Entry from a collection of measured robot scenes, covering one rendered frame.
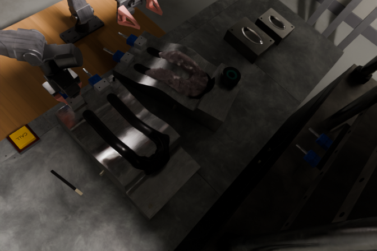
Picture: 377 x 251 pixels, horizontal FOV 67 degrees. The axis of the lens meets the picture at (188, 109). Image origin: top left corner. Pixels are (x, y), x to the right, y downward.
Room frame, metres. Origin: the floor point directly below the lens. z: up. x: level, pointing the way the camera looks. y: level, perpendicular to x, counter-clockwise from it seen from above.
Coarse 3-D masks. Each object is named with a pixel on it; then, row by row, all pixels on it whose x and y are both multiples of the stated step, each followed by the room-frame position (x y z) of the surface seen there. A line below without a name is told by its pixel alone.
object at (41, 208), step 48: (240, 0) 1.39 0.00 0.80; (192, 48) 0.92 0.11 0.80; (288, 48) 1.20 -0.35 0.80; (336, 48) 1.36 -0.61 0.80; (144, 96) 0.57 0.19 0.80; (240, 96) 0.78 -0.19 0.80; (288, 96) 0.90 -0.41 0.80; (0, 144) 0.15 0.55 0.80; (48, 144) 0.22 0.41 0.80; (192, 144) 0.46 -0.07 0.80; (240, 144) 0.55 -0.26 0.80; (0, 192) 0.01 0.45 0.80; (48, 192) 0.08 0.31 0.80; (96, 192) 0.14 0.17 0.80; (192, 192) 0.28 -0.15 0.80; (0, 240) -0.11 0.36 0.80; (48, 240) -0.05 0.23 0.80; (96, 240) 0.01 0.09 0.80; (144, 240) 0.07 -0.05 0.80
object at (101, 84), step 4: (84, 68) 0.52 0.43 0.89; (88, 72) 0.51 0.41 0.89; (92, 76) 0.50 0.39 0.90; (96, 76) 0.50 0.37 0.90; (88, 80) 0.48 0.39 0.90; (92, 80) 0.48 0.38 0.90; (96, 80) 0.49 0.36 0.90; (100, 80) 0.49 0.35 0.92; (104, 80) 0.50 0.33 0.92; (92, 84) 0.47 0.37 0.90; (96, 84) 0.47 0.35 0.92; (100, 84) 0.48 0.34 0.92; (104, 84) 0.48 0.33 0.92; (108, 84) 0.49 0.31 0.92; (96, 88) 0.45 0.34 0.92; (100, 88) 0.46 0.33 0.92; (104, 88) 0.47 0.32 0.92; (108, 88) 0.48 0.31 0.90; (100, 92) 0.45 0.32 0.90
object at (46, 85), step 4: (60, 68) 0.38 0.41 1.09; (68, 68) 0.42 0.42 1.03; (72, 72) 0.41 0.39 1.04; (48, 76) 0.34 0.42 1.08; (72, 76) 0.40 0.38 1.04; (76, 76) 0.40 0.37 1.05; (44, 84) 0.34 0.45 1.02; (48, 84) 0.34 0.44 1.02; (44, 88) 0.33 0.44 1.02; (48, 88) 0.33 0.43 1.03; (52, 88) 0.33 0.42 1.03; (52, 92) 0.32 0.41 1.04; (56, 92) 0.32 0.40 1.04
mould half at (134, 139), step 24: (96, 96) 0.43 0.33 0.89; (120, 96) 0.48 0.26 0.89; (72, 120) 0.31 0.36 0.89; (120, 120) 0.39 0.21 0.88; (144, 120) 0.43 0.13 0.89; (96, 144) 0.27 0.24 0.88; (144, 144) 0.33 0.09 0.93; (120, 168) 0.22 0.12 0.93; (168, 168) 0.31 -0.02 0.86; (192, 168) 0.35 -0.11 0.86; (144, 192) 0.20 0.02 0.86; (168, 192) 0.23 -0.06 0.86; (144, 216) 0.13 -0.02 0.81
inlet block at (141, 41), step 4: (124, 36) 0.77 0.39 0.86; (132, 36) 0.78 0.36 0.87; (136, 36) 0.79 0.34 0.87; (140, 36) 0.79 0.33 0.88; (128, 40) 0.75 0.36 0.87; (132, 40) 0.76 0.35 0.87; (136, 40) 0.76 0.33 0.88; (140, 40) 0.77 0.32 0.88; (144, 40) 0.78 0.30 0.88; (128, 44) 0.75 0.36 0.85; (132, 44) 0.75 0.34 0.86; (136, 44) 0.74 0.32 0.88; (140, 44) 0.75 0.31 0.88; (144, 44) 0.77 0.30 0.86; (140, 48) 0.74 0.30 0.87
